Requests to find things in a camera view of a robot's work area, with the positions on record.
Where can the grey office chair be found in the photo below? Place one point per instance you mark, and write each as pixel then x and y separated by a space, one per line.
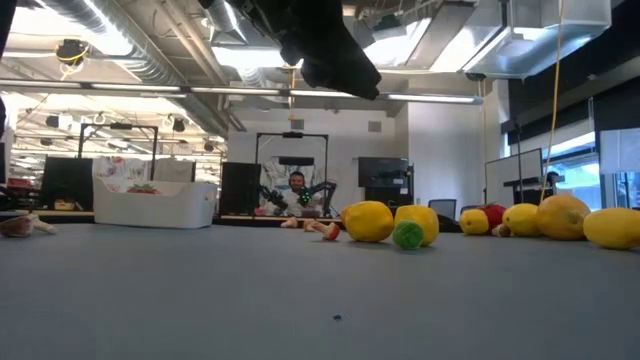
pixel 467 206
pixel 442 207

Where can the long LED light bar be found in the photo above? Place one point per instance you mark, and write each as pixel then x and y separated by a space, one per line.
pixel 430 98

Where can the black background rig frame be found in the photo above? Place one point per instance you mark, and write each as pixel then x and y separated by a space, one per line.
pixel 292 134

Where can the brown-capped toy mushroom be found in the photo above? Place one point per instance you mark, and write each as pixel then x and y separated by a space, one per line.
pixel 15 227

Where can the black background robot arm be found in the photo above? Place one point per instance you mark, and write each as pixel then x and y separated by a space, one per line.
pixel 322 189
pixel 272 196

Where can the black monitor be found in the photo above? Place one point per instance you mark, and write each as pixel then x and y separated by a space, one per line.
pixel 240 188
pixel 67 182
pixel 382 172

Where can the small red and tan toy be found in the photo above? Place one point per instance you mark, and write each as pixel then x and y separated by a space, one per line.
pixel 326 231

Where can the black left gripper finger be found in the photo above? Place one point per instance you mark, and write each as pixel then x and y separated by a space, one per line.
pixel 345 75

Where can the small yellow toy lemon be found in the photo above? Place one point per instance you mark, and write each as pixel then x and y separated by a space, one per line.
pixel 473 222

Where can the person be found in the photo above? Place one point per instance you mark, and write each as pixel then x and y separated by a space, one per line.
pixel 297 181
pixel 552 176

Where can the black lamp frame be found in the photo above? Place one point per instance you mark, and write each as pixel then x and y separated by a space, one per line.
pixel 120 126

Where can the pale toy mushroom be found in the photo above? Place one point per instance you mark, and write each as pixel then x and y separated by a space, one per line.
pixel 44 226

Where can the patterned cloth backdrop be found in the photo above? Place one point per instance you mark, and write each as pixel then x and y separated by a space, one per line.
pixel 270 175

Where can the white plastic basket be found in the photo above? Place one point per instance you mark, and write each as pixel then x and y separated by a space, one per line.
pixel 155 212

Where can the silver spiral air duct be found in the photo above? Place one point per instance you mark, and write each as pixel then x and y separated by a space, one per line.
pixel 150 67

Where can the beige toy mushroom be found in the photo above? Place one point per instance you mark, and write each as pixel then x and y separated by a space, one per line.
pixel 501 230

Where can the white patterned cloth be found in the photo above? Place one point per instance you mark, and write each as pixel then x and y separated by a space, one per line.
pixel 125 167

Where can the white whiteboard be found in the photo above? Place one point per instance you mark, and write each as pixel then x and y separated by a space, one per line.
pixel 512 175

